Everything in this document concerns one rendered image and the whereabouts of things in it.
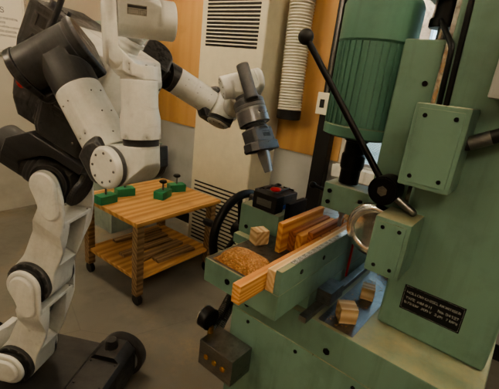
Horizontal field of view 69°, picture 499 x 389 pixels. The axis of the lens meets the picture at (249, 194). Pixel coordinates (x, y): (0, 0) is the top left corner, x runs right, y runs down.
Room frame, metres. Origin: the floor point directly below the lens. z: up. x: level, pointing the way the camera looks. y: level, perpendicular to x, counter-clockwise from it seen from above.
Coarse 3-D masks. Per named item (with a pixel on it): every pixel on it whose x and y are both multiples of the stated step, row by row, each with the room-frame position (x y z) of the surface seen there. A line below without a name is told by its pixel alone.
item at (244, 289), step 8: (344, 224) 0.96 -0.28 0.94; (328, 232) 0.89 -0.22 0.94; (312, 240) 0.83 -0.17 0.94; (304, 248) 0.78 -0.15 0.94; (288, 256) 0.72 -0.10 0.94; (272, 264) 0.68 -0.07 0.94; (256, 272) 0.64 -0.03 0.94; (264, 272) 0.64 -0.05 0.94; (240, 280) 0.60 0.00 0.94; (248, 280) 0.60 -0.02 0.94; (256, 280) 0.62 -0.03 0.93; (264, 280) 0.64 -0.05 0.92; (240, 288) 0.58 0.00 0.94; (248, 288) 0.60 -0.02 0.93; (256, 288) 0.62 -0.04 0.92; (264, 288) 0.64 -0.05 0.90; (232, 296) 0.59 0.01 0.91; (240, 296) 0.58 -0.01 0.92; (248, 296) 0.60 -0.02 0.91
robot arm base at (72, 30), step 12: (60, 24) 0.74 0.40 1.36; (72, 24) 0.74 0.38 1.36; (72, 36) 0.73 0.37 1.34; (84, 36) 0.79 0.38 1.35; (84, 48) 0.74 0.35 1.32; (12, 60) 0.71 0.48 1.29; (96, 60) 0.77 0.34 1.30; (12, 72) 0.70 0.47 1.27; (96, 72) 0.78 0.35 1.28; (24, 84) 0.71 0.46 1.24; (36, 96) 0.74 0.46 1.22; (48, 96) 0.76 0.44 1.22
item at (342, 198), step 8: (328, 184) 0.92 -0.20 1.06; (336, 184) 0.90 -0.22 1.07; (344, 184) 0.91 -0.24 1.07; (360, 184) 0.93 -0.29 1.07; (328, 192) 0.91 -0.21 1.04; (336, 192) 0.90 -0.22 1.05; (344, 192) 0.89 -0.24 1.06; (352, 192) 0.87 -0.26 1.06; (360, 192) 0.86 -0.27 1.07; (328, 200) 0.91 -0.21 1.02; (336, 200) 0.90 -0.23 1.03; (344, 200) 0.89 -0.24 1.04; (352, 200) 0.87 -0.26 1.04; (336, 208) 0.90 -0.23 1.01; (344, 208) 0.88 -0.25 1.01; (352, 208) 0.87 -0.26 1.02
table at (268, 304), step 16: (240, 240) 0.95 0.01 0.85; (272, 240) 0.88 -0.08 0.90; (208, 256) 0.75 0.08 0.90; (272, 256) 0.79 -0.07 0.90; (352, 256) 0.92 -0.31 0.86; (208, 272) 0.74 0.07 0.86; (224, 272) 0.71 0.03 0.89; (320, 272) 0.76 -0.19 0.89; (336, 272) 0.84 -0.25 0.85; (224, 288) 0.71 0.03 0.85; (304, 288) 0.71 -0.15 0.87; (256, 304) 0.65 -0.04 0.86; (272, 304) 0.63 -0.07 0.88; (288, 304) 0.66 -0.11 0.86
